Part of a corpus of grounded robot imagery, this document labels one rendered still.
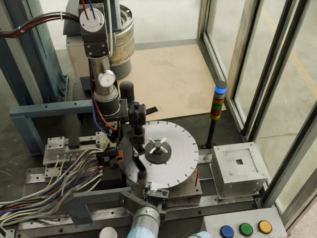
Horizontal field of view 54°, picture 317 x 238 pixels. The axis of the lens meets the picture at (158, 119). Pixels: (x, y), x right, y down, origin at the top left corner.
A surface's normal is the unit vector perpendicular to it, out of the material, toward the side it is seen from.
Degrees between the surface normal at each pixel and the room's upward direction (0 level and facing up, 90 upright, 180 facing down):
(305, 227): 0
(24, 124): 90
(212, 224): 0
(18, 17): 90
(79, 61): 90
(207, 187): 0
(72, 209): 90
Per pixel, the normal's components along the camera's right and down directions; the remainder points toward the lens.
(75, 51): 0.13, 0.76
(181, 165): 0.00, -0.65
